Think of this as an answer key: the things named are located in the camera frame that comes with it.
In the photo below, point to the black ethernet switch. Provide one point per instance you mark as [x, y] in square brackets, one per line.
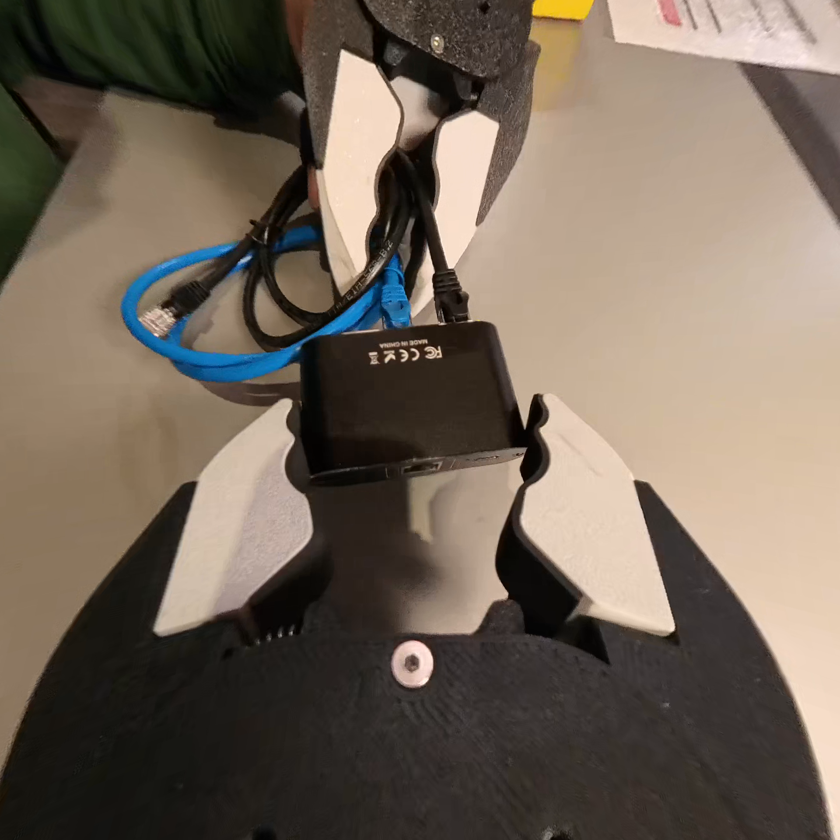
[407, 407]

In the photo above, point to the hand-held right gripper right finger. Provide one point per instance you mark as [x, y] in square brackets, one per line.
[584, 525]

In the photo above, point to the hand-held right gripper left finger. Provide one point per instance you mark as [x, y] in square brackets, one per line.
[243, 544]

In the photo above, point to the laminated paper sheet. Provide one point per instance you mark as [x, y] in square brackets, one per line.
[722, 26]

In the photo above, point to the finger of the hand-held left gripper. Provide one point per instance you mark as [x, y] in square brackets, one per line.
[354, 144]
[463, 170]

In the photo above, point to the yellow plastic bin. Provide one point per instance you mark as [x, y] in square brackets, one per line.
[561, 8]

